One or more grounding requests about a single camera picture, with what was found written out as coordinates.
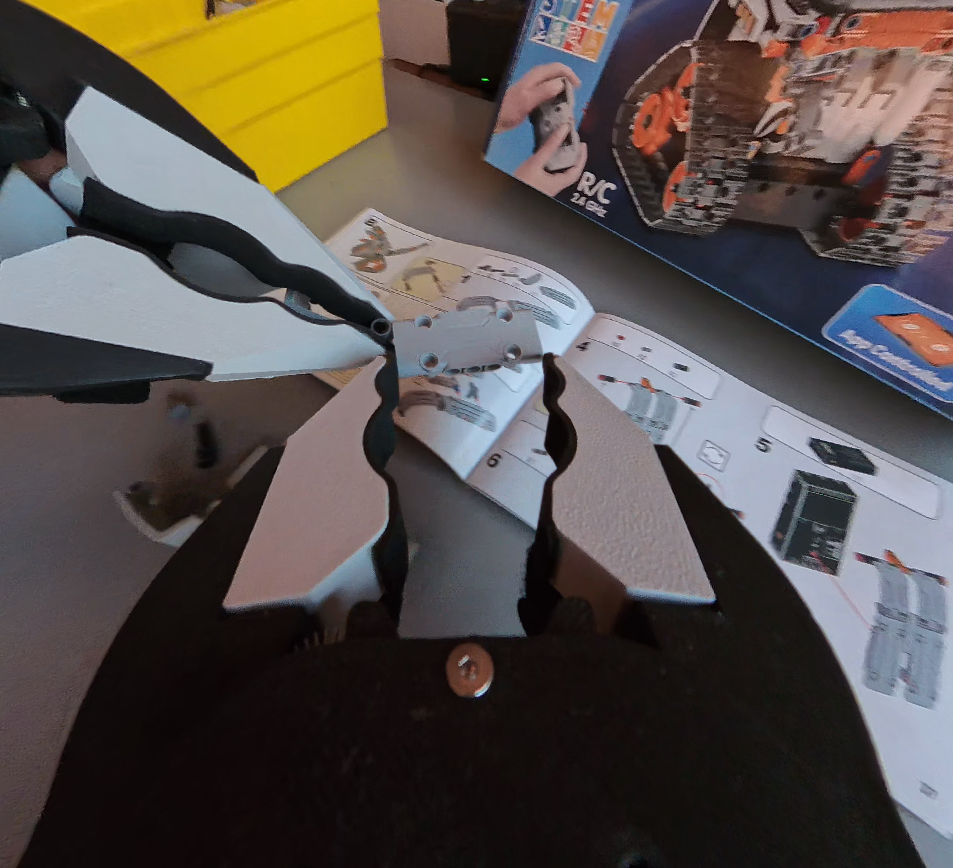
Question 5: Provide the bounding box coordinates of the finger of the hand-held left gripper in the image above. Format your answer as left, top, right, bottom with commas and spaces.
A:
66, 90, 393, 327
0, 234, 390, 383

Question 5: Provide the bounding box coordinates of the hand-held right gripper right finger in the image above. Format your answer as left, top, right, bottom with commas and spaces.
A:
517, 354, 717, 634

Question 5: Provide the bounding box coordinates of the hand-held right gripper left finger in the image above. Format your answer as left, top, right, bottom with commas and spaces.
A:
223, 360, 410, 634

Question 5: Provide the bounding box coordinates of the short grey toy panel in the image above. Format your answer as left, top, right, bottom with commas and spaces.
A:
389, 306, 545, 378

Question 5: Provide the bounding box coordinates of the grey desk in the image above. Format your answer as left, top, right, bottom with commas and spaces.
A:
0, 0, 953, 868

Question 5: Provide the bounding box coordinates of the white instruction booklet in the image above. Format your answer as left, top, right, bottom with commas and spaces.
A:
313, 207, 953, 839

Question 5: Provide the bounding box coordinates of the yellow storage bin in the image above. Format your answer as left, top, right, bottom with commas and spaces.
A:
0, 0, 390, 193

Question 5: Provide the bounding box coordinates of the curved grey toy panel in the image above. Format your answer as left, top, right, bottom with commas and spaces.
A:
113, 436, 272, 549

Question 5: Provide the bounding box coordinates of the black electronic box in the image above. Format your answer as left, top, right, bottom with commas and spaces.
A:
447, 0, 522, 98

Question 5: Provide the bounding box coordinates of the blue toy robot box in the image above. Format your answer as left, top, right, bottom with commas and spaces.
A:
482, 0, 953, 422

